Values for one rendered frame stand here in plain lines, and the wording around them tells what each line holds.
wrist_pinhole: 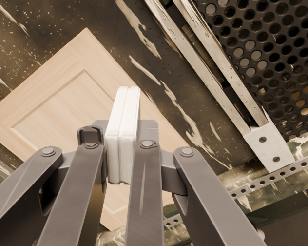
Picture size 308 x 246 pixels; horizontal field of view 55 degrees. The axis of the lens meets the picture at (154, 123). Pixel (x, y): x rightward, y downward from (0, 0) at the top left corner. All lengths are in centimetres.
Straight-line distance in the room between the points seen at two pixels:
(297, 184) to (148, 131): 67
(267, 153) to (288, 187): 15
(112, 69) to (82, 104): 11
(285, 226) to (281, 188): 86
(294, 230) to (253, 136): 104
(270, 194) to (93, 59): 53
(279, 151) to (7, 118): 62
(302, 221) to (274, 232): 14
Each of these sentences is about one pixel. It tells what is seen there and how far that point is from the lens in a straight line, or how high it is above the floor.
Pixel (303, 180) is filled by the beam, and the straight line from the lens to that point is 80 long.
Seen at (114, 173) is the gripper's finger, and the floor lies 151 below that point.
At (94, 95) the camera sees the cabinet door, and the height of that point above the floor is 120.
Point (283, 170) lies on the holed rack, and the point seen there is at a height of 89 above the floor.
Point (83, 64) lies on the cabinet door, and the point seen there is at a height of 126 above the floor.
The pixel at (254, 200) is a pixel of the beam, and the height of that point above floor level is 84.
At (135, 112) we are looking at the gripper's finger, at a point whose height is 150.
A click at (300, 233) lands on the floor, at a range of 164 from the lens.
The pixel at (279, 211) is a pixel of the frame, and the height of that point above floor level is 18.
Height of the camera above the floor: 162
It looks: 52 degrees down
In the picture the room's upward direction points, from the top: 63 degrees counter-clockwise
